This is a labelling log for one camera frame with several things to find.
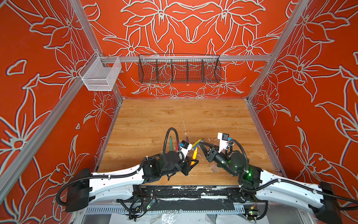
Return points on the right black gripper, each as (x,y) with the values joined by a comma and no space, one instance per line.
(209,155)

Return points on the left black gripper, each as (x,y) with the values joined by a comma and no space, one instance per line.
(187,167)

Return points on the orange pen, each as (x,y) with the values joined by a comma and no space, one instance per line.
(194,156)

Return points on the clear pen cap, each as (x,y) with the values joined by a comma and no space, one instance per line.
(215,169)

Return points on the green pen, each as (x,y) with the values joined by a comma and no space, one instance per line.
(170,144)

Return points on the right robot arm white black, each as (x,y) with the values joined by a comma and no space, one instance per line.
(255,183)

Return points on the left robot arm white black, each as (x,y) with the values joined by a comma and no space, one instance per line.
(86,187)

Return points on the yellow pen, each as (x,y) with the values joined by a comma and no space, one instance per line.
(195,145)

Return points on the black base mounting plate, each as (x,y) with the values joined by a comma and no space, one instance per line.
(230,193)

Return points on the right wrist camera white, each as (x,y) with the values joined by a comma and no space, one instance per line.
(224,139)

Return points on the white cable duct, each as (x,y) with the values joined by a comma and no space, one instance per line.
(119,209)

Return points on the black wire basket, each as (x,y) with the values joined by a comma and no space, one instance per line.
(179,69)

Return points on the white wire basket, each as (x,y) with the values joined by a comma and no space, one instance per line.
(100,73)

